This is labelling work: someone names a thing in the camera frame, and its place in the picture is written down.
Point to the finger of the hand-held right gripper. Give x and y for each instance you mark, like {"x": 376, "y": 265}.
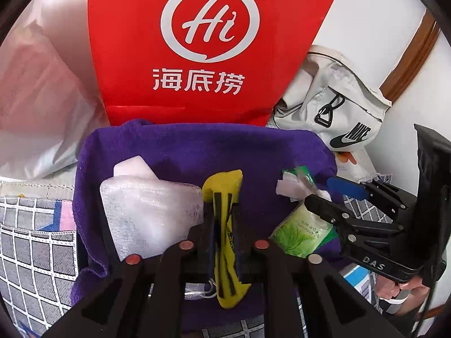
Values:
{"x": 343, "y": 185}
{"x": 327, "y": 209}

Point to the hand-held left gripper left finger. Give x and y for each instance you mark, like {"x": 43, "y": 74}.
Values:
{"x": 201, "y": 253}

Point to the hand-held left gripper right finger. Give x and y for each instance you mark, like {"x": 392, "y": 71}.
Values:
{"x": 246, "y": 257}

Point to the green tissue pack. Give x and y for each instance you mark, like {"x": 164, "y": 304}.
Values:
{"x": 303, "y": 232}

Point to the white tissue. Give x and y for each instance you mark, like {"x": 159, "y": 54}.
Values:
{"x": 296, "y": 190}

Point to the green packet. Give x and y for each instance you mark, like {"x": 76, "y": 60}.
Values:
{"x": 299, "y": 176}

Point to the yellow cloth with black stripes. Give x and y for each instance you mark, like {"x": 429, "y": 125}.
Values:
{"x": 223, "y": 183}

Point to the person's right hand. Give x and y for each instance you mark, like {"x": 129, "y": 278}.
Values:
{"x": 387, "y": 288}

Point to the white orange print cloth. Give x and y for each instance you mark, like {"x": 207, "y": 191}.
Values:
{"x": 356, "y": 162}

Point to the blue cardboard box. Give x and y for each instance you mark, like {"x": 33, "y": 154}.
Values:
{"x": 357, "y": 283}

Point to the beige sling bag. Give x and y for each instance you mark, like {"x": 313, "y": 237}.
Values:
{"x": 334, "y": 95}

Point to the purple towel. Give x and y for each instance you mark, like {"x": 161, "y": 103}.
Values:
{"x": 176, "y": 155}

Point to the red paper bag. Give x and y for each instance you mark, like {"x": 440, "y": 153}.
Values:
{"x": 211, "y": 42}

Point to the white plastic bag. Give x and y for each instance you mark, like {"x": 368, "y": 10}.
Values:
{"x": 45, "y": 95}

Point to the wooden door frame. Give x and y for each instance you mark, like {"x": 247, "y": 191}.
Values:
{"x": 412, "y": 60}

